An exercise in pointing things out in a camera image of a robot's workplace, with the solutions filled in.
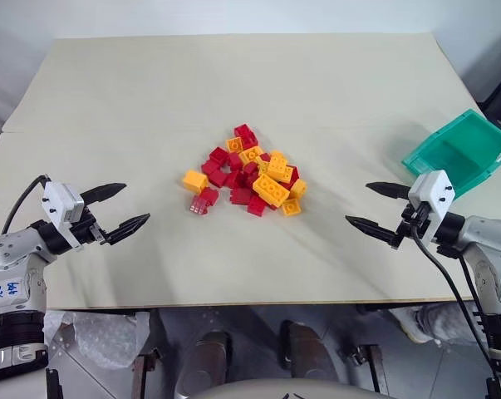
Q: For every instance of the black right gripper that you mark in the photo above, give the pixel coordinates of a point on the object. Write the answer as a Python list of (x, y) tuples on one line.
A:
[(412, 220)]

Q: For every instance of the dark background furniture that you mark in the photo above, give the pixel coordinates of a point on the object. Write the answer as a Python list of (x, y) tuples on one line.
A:
[(499, 93)]

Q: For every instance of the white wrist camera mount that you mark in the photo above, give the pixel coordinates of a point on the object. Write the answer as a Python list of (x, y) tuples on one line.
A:
[(435, 191), (59, 203)]

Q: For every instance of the dark rounded shape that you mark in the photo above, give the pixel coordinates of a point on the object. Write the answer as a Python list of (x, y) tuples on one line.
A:
[(306, 353)]

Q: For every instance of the green plastic bin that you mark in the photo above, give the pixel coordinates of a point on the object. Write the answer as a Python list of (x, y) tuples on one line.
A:
[(462, 154)]

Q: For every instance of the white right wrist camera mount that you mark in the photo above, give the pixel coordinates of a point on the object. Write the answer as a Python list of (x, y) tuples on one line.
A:
[(435, 191)]

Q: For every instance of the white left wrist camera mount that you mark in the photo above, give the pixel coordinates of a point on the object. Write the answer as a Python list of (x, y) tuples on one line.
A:
[(59, 203)]

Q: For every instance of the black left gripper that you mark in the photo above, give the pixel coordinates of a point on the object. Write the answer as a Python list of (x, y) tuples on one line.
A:
[(86, 230)]

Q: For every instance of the clear bubble wrap sheet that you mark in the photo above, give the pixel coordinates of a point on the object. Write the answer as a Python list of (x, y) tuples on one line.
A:
[(96, 336)]

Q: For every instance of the white handwritten label sticker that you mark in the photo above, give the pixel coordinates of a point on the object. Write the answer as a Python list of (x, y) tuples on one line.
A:
[(7, 291)]

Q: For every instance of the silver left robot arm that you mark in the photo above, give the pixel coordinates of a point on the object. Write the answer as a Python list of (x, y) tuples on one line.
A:
[(5, 249)]

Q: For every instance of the white shoe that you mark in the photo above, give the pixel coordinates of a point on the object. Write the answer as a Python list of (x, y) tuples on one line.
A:
[(428, 324)]

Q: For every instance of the rusty metal table leg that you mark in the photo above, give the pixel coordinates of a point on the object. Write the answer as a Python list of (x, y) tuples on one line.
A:
[(142, 372), (374, 367)]

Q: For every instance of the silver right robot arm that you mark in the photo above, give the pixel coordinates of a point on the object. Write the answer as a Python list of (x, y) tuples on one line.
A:
[(484, 232)]

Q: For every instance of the translucent red ridged plastic brick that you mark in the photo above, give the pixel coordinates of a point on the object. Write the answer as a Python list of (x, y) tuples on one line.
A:
[(198, 206)]

